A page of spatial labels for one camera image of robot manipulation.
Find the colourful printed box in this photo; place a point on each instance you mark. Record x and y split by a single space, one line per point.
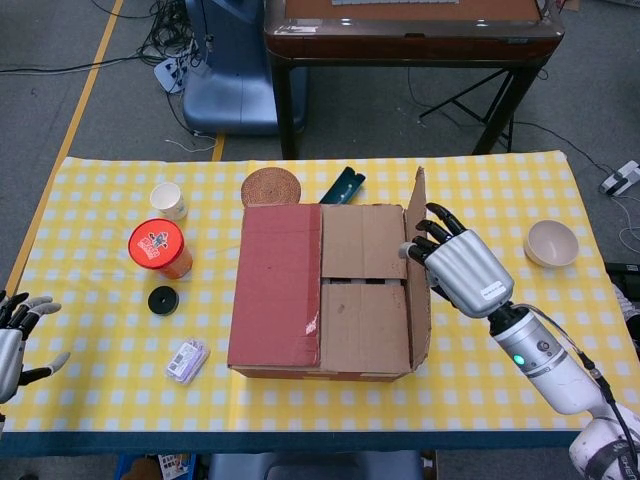
170 467

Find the beige bowl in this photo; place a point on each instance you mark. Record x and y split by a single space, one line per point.
550 246

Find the yellow checkered tablecloth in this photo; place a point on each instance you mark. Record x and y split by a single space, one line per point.
500 380

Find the orange canister with red lid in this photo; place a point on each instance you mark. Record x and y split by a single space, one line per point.
156 243

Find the round woven brown coaster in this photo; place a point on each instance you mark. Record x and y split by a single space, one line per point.
271 187

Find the black flat device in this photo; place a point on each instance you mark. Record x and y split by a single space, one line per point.
624 268

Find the brown wooden mahjong table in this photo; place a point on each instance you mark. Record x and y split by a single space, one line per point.
415 42

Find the clear box with purple items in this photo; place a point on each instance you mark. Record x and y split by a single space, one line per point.
186 361

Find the white power strip with plugs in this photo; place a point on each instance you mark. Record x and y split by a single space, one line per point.
172 75

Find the black round disc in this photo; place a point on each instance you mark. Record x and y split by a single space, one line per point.
163 301

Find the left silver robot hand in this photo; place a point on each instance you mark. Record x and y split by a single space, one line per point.
10 360

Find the dark teal flat tray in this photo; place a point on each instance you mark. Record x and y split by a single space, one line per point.
342 186

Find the blue machine base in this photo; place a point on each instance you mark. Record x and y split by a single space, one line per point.
235 95

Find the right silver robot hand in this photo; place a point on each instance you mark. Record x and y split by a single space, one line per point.
467 270

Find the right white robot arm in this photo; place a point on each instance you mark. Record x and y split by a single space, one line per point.
555 370

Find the white paper cup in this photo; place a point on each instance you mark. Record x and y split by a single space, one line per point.
167 200

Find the red-brown cardboard box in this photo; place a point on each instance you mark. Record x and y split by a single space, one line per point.
275 290

